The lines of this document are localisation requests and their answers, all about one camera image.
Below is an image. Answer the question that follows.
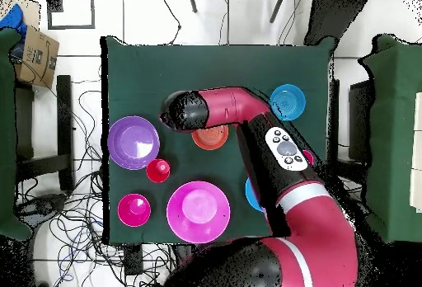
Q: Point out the black floor cable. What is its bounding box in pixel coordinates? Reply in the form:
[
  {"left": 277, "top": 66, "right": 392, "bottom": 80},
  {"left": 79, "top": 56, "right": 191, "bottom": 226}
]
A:
[{"left": 160, "top": 0, "right": 183, "bottom": 46}]

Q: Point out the red cup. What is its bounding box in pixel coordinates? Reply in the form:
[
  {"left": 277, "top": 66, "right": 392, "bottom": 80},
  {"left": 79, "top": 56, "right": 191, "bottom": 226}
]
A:
[{"left": 145, "top": 158, "right": 171, "bottom": 184}]

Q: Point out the wide purple bowl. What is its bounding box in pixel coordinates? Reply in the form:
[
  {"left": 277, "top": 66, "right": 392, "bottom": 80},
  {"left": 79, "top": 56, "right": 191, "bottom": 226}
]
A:
[{"left": 107, "top": 115, "right": 162, "bottom": 172}]

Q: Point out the flat-bottomed blue bowl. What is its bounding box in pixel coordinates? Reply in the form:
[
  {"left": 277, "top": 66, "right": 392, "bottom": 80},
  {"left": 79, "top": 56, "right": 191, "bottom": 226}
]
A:
[{"left": 269, "top": 83, "right": 307, "bottom": 122}]

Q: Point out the white box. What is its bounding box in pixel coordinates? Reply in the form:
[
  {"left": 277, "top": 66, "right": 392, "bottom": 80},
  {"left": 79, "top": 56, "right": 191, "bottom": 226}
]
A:
[{"left": 409, "top": 91, "right": 422, "bottom": 214}]

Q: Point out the cardboard box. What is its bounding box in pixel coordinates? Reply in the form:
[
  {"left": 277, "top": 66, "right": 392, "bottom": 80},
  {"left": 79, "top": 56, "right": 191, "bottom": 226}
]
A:
[{"left": 14, "top": 26, "right": 60, "bottom": 89}]

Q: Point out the small crimson bowl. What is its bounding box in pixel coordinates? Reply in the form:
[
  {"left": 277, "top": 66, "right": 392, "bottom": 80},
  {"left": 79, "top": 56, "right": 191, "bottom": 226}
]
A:
[{"left": 117, "top": 193, "right": 152, "bottom": 228}]

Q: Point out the person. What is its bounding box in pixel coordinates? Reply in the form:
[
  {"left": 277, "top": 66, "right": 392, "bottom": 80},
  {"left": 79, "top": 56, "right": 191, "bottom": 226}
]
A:
[{"left": 302, "top": 0, "right": 372, "bottom": 48}]

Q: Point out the dark green table cloth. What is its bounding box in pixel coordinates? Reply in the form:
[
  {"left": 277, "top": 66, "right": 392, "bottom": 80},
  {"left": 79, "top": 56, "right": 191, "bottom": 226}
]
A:
[{"left": 100, "top": 35, "right": 339, "bottom": 245}]

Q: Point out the black square floor frame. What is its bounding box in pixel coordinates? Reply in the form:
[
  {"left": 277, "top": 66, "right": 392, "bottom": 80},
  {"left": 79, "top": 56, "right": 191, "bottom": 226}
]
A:
[{"left": 46, "top": 0, "right": 96, "bottom": 31}]

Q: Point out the blue bag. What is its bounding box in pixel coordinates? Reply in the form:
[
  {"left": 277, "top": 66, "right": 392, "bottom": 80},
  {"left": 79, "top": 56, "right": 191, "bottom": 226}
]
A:
[{"left": 0, "top": 2, "right": 28, "bottom": 37}]

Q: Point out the black wooden bench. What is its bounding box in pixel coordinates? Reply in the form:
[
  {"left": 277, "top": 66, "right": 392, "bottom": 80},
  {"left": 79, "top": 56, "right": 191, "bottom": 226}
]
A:
[{"left": 14, "top": 74, "right": 75, "bottom": 192}]

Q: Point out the large pink bowl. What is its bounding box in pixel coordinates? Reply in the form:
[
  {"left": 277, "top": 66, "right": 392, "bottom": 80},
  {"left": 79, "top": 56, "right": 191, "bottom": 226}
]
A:
[{"left": 166, "top": 180, "right": 232, "bottom": 244}]

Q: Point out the grey black equipment base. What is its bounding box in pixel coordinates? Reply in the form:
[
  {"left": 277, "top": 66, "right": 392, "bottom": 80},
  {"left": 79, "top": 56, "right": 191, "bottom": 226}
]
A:
[{"left": 16, "top": 192, "right": 68, "bottom": 225}]

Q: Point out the orange bowl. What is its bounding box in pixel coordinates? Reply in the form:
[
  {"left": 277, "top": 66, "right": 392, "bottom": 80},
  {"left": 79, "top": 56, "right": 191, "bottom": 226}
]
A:
[{"left": 190, "top": 124, "right": 229, "bottom": 152}]

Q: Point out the deep blue bowl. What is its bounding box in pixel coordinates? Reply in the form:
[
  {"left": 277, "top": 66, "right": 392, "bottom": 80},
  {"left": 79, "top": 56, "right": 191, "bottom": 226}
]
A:
[{"left": 244, "top": 176, "right": 265, "bottom": 214}]

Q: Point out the green cloth covered table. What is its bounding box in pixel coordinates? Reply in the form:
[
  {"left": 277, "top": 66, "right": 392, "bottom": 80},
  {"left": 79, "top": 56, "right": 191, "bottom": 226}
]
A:
[
  {"left": 357, "top": 34, "right": 422, "bottom": 243},
  {"left": 0, "top": 27, "right": 32, "bottom": 242}
]

